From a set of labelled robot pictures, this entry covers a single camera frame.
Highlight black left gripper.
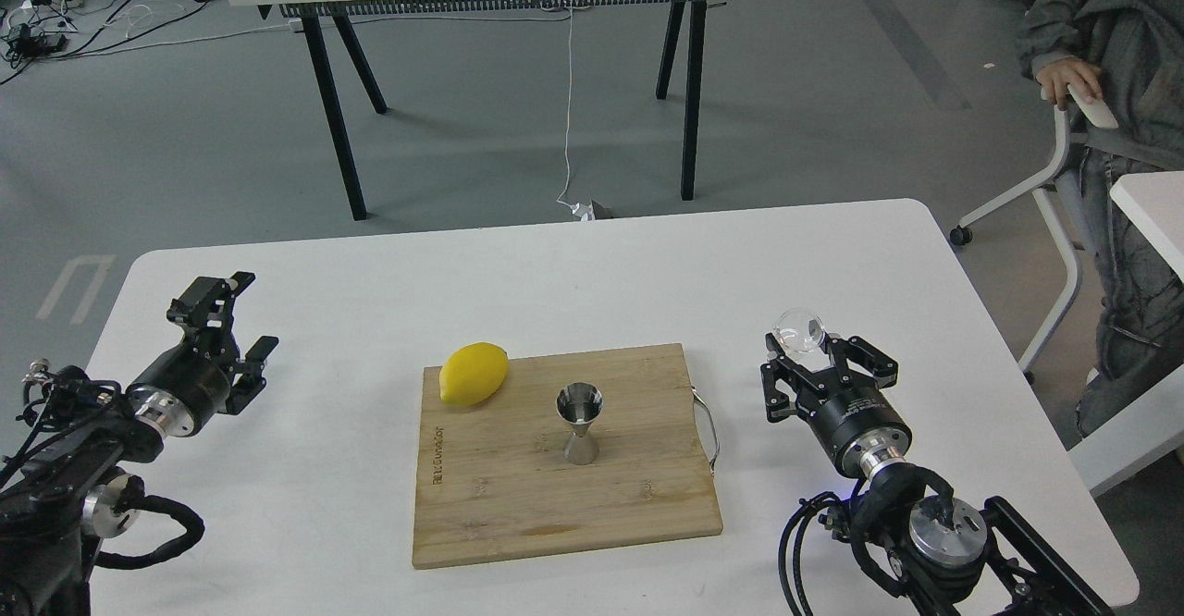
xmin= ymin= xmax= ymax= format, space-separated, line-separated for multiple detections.
xmin=128 ymin=272 xmax=279 ymax=437

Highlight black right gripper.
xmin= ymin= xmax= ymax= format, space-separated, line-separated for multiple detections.
xmin=760 ymin=332 xmax=913 ymax=480

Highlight small clear glass cup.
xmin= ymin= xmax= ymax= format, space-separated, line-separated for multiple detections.
xmin=772 ymin=307 xmax=826 ymax=354

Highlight steel double jigger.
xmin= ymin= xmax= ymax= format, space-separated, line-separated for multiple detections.
xmin=556 ymin=383 xmax=603 ymax=466

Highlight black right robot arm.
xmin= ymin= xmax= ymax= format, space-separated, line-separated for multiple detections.
xmin=760 ymin=331 xmax=1111 ymax=615

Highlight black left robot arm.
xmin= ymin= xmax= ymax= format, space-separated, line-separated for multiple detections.
xmin=1 ymin=272 xmax=278 ymax=615

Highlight person's hand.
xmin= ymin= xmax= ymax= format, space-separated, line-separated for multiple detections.
xmin=1032 ymin=56 xmax=1103 ymax=113

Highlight yellow lemon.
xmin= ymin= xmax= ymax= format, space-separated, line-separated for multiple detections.
xmin=438 ymin=342 xmax=509 ymax=408

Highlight bamboo cutting board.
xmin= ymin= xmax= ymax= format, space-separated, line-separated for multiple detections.
xmin=412 ymin=344 xmax=723 ymax=570

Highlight white office chair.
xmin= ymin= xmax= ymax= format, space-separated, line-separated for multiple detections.
xmin=948 ymin=85 xmax=1119 ymax=383

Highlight white background table black legs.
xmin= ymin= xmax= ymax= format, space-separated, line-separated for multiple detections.
xmin=229 ymin=0 xmax=708 ymax=220

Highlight person in grey hoodie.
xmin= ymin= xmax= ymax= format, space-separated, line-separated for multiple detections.
xmin=1017 ymin=0 xmax=1183 ymax=437

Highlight white hanging cable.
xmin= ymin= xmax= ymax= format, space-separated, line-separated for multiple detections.
xmin=555 ymin=6 xmax=598 ymax=222

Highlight floor cables and power strip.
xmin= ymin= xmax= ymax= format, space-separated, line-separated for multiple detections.
xmin=0 ymin=0 xmax=223 ymax=90

